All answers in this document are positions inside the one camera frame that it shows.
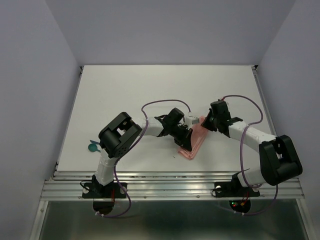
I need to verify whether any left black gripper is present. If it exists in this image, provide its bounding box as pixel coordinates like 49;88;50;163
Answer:
168;124;193;152

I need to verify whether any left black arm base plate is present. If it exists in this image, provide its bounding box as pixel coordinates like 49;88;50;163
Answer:
80;181;127;199

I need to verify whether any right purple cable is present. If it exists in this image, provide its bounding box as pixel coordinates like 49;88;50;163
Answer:
219;94;279;216

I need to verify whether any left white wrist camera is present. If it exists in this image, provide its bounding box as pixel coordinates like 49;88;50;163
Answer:
186;112;200;126

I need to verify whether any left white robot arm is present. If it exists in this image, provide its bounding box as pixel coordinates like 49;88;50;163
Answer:
91;107;199;197

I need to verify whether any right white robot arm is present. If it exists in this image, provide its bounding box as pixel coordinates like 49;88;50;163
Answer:
201;100;303;195

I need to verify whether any pink satin napkin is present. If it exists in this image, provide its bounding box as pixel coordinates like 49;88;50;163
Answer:
177;116;208;160

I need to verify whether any teal plastic utensil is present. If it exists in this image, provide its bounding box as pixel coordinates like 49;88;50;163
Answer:
89;140;100;145

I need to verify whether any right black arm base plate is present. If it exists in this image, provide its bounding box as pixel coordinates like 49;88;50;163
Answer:
211;181;260;198

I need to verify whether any teal plastic spoon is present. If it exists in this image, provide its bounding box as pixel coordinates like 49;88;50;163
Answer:
87;143;101;153

